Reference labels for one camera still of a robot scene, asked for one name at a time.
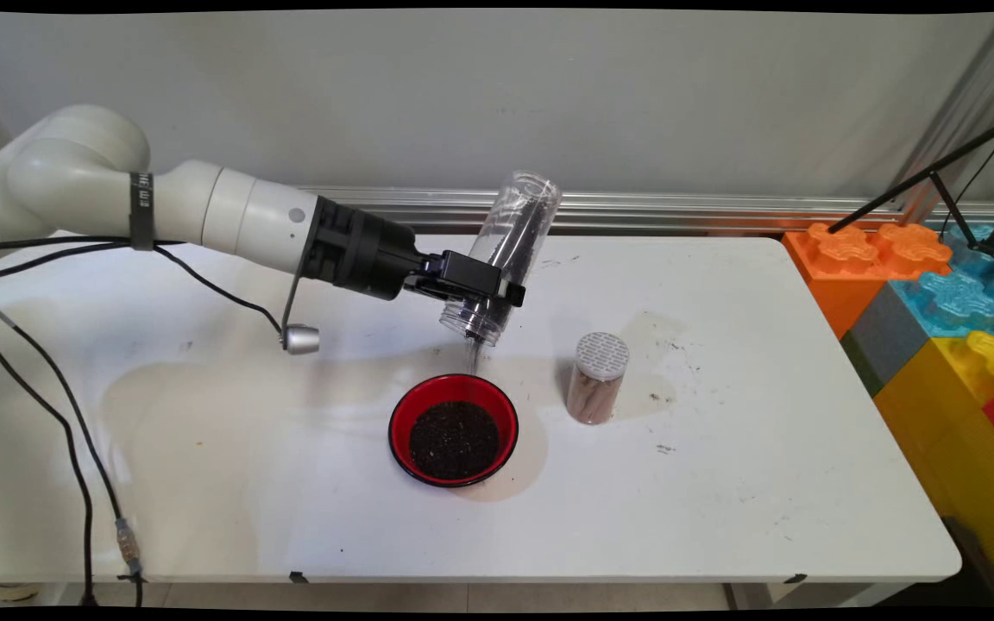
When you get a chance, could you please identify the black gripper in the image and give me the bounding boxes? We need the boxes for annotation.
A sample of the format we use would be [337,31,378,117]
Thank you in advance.
[300,197,526,322]

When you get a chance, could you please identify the clear plastic jar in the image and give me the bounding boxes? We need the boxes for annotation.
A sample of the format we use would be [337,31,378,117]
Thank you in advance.
[439,170,563,348]

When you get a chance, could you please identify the black seeds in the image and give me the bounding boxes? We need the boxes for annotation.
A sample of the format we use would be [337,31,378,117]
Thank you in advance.
[409,399,500,481]
[462,194,554,376]

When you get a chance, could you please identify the red bowl with black rim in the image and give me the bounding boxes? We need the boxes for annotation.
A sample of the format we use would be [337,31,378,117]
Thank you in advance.
[388,373,521,489]

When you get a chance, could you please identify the black seeds in red bowl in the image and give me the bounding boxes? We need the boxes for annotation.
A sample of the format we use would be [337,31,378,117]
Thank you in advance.
[409,399,500,481]

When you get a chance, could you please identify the jar with white patterned lid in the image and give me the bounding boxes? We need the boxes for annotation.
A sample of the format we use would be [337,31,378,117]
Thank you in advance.
[566,332,632,426]

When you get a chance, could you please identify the orange giant toy block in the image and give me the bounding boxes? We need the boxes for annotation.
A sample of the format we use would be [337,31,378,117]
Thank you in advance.
[782,223,953,340]

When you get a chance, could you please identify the grey giant toy block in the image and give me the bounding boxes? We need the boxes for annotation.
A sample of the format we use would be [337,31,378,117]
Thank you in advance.
[840,283,931,398]

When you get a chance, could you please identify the black tripod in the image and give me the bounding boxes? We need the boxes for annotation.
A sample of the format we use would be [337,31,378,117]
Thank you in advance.
[827,108,994,261]

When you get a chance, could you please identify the blue giant toy block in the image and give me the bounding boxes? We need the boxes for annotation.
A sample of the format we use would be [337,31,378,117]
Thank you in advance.
[890,223,994,339]

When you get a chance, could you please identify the yellow giant toy block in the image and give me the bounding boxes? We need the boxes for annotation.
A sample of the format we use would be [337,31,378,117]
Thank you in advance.
[872,330,994,605]

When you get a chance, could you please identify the aluminium rail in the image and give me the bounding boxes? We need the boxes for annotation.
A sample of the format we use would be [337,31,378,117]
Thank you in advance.
[299,183,994,235]

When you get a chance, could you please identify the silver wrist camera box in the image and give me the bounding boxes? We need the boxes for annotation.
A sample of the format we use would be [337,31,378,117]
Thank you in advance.
[280,274,322,356]

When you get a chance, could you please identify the black cable with silver connector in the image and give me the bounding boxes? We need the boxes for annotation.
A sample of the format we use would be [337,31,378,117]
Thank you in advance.
[0,237,286,609]

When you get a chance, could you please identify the black cable with thick plug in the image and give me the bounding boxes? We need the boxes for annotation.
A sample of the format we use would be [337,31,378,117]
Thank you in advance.
[0,240,187,606]

